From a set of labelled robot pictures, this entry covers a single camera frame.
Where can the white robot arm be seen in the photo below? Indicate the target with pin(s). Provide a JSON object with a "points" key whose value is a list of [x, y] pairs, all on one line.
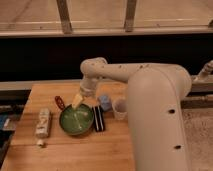
{"points": [[153, 100]]}

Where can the clear plastic cup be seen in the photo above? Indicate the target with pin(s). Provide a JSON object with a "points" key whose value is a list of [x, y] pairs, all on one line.
{"points": [[119, 109]]}

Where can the green ceramic bowl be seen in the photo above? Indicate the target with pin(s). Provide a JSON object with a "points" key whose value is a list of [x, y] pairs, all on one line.
{"points": [[76, 121]]}

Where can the black rectangular box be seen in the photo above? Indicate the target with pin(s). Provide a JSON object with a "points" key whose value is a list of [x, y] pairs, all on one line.
{"points": [[99, 123]]}

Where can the red brown handle tool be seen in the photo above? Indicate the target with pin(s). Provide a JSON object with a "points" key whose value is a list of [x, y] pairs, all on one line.
{"points": [[59, 102]]}

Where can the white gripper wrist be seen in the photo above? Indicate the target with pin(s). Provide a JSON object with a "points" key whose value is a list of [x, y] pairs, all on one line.
{"points": [[88, 88]]}

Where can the small white cap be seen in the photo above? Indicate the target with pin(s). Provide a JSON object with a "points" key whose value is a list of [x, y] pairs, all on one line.
{"points": [[40, 143]]}

